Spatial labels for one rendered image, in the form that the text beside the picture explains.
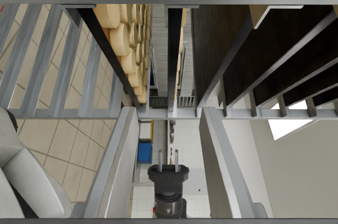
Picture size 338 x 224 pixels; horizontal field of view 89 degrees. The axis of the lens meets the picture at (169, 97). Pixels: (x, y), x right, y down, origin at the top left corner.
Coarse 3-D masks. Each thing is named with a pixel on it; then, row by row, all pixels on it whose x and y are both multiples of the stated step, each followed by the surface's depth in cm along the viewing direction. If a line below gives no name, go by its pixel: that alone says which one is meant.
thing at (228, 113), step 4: (220, 80) 59; (224, 88) 55; (224, 92) 54; (224, 96) 54; (224, 100) 54; (224, 104) 54; (224, 108) 54; (228, 108) 55; (232, 108) 55; (224, 112) 54; (228, 112) 55; (232, 112) 55; (224, 116) 54; (228, 116) 54; (232, 116) 54
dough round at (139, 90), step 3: (141, 78) 44; (141, 81) 43; (141, 84) 43; (135, 87) 43; (138, 87) 43; (141, 87) 43; (135, 90) 43; (138, 90) 43; (141, 90) 43; (135, 93) 44; (138, 93) 44; (141, 93) 44
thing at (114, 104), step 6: (114, 72) 57; (114, 78) 57; (114, 84) 57; (120, 84) 58; (114, 90) 57; (120, 90) 57; (114, 96) 56; (120, 96) 56; (114, 102) 56; (120, 102) 56; (108, 108) 52; (114, 108) 55; (120, 108) 55; (108, 114) 52; (114, 114) 54
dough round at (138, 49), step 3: (138, 42) 40; (138, 45) 40; (135, 48) 39; (138, 48) 39; (135, 51) 39; (138, 51) 39; (141, 51) 43; (135, 54) 39; (138, 54) 39; (141, 54) 43; (138, 57) 40; (141, 57) 43; (138, 60) 40; (141, 60) 43; (138, 63) 42
